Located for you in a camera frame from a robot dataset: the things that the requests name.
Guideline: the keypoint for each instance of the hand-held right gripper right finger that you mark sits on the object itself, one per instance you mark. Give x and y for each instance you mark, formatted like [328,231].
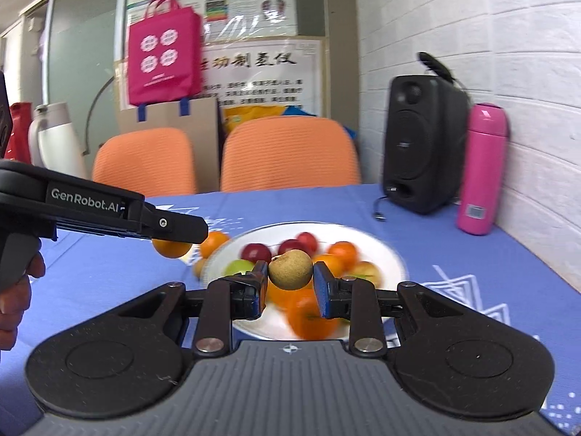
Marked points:
[320,291]

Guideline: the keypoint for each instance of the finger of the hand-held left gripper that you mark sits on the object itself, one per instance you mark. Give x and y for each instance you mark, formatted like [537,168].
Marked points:
[181,229]

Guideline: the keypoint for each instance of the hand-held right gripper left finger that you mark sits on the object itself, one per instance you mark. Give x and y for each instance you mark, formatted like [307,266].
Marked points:
[261,281]

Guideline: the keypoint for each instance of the large orange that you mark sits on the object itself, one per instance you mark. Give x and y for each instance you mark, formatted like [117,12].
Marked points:
[172,250]

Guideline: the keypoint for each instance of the green jujube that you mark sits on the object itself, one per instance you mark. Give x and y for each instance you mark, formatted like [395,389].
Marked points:
[240,267]

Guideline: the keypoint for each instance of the medium orange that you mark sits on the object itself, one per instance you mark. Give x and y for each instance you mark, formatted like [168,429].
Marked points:
[333,265]

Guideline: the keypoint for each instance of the brown kiwi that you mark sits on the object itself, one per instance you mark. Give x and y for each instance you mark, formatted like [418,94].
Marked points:
[290,270]

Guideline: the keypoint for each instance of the round tangerine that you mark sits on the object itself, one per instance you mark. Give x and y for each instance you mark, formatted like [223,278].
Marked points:
[343,251]

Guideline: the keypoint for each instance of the yellow red plum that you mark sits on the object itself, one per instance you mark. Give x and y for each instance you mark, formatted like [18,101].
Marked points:
[365,273]

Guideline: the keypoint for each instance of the white plate with blue rim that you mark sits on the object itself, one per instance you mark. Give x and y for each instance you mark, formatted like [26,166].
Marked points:
[390,263]

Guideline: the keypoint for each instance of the person's left hand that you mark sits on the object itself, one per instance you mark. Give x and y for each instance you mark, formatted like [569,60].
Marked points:
[13,318]

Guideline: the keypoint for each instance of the white thermos jug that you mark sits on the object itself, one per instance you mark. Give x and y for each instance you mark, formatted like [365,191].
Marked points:
[56,145]

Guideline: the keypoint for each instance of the orange chair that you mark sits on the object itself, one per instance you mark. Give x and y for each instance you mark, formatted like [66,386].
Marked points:
[145,163]
[290,154]

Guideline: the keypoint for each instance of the red thermos jug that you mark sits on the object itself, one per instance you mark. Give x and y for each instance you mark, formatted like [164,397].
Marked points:
[18,136]

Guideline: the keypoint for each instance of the yellow snack bag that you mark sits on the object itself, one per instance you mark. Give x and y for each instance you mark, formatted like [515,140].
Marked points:
[245,116]

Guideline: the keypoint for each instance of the blue printed tablecloth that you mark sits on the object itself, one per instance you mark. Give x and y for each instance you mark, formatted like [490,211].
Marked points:
[454,254]

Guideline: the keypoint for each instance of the pink tote bag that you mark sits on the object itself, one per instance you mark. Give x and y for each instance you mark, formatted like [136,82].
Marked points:
[163,54]

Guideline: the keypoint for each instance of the black speaker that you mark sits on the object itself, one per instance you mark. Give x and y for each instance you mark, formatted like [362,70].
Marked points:
[422,145]

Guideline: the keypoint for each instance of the pink bottle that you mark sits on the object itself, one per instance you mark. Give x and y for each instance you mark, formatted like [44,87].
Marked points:
[481,168]

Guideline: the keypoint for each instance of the small black device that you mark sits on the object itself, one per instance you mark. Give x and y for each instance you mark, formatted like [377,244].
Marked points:
[435,66]

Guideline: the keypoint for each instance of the white text wall poster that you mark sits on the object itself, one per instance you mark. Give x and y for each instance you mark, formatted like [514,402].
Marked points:
[263,77]

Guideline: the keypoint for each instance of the white wall switch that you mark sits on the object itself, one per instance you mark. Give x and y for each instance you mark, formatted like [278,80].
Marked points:
[35,24]

